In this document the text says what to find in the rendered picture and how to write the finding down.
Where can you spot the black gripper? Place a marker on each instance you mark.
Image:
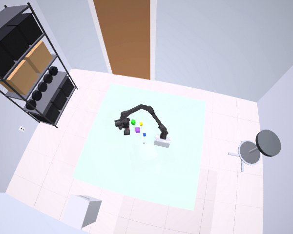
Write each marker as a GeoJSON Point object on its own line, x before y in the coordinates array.
{"type": "Point", "coordinates": [127, 130]}

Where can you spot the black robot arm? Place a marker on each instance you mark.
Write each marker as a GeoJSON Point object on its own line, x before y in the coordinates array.
{"type": "Point", "coordinates": [123, 120]}

